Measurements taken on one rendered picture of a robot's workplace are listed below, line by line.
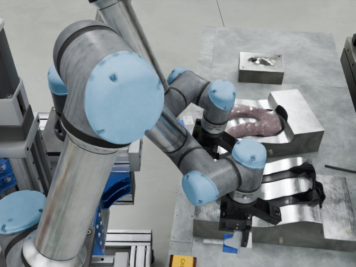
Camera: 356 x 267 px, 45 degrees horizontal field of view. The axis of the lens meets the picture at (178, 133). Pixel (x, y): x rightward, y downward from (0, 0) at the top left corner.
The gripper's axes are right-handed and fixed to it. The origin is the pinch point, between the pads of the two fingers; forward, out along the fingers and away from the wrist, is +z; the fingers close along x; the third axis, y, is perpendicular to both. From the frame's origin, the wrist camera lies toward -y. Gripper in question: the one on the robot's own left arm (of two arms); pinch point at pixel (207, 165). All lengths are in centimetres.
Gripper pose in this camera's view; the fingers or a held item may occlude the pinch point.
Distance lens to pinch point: 140.3
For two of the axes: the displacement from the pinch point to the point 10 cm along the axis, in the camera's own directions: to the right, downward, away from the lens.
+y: -9.8, -1.8, -0.2
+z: -1.3, 6.2, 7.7
